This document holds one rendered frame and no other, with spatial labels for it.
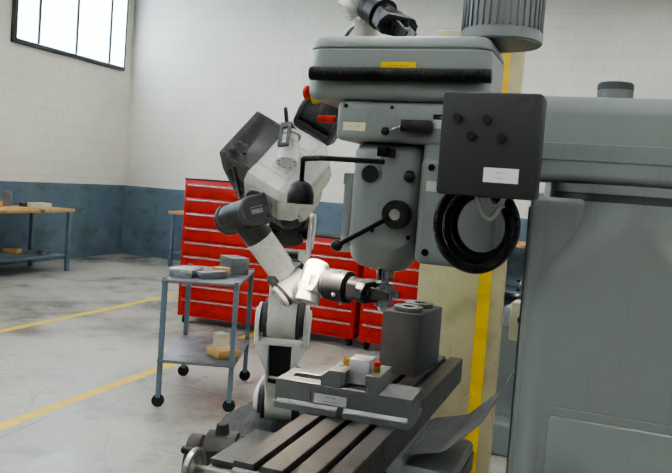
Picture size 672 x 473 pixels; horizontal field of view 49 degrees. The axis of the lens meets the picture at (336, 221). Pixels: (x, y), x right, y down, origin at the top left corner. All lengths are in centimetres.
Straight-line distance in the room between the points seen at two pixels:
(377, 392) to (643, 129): 85
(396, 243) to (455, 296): 186
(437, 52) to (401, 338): 89
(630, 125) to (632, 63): 927
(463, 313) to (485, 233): 194
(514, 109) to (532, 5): 41
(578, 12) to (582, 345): 966
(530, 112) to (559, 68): 954
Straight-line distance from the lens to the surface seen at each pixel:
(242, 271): 521
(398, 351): 227
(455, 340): 372
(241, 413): 310
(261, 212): 226
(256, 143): 238
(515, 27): 184
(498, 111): 152
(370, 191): 186
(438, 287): 370
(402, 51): 184
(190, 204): 748
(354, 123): 186
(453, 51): 181
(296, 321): 265
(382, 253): 187
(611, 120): 176
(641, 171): 176
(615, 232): 168
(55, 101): 1215
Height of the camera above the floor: 152
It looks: 3 degrees down
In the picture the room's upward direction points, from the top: 4 degrees clockwise
